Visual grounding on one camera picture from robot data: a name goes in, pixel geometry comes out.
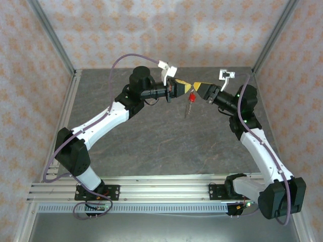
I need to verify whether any slotted grey cable duct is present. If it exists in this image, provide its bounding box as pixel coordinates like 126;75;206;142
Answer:
37;203;229;214

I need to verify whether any aluminium frame leg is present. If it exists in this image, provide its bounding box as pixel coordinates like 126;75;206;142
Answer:
292;218;312;242
12;201;38;242

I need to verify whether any aluminium frame post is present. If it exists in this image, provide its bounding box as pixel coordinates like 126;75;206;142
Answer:
251;0;300;76
27;0;83;77

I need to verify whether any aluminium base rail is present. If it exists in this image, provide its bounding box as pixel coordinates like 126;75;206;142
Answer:
26;173;303;203

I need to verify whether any small circuit board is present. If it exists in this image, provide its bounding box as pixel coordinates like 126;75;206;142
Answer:
84;203;113;212
236;200;254;211

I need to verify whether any aluminium side rail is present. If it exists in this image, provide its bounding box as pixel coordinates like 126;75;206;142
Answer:
47;70;83;178

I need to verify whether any metal key plate with rings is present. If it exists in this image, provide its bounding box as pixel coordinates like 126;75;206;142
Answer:
183;100;194;119

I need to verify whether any grey metal sheet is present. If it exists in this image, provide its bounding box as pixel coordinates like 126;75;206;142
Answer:
26;213;302;242

